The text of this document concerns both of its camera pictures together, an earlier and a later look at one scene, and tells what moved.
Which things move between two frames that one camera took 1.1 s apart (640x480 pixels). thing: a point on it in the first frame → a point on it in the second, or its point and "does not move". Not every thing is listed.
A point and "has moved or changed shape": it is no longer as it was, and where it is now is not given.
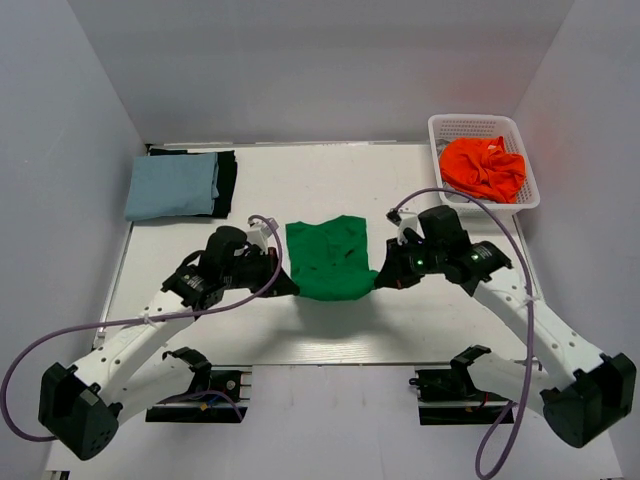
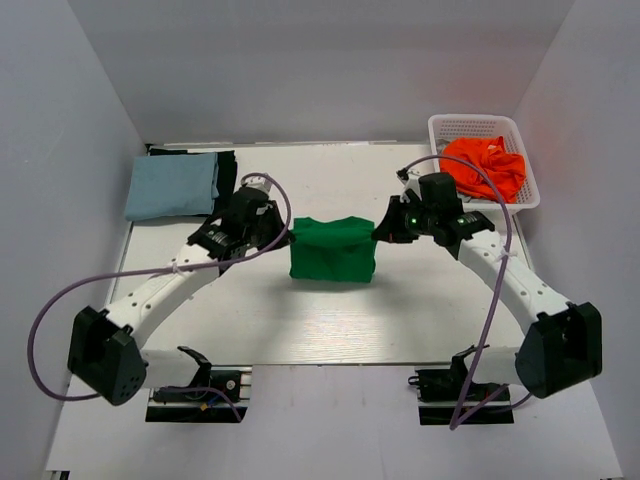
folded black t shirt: [226, 172] does not move
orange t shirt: [483, 168] does not move
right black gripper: [389, 276] → [391, 229]
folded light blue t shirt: [172, 185] does not move
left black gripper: [268, 263] → [273, 214]
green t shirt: [330, 260] has moved or changed shape
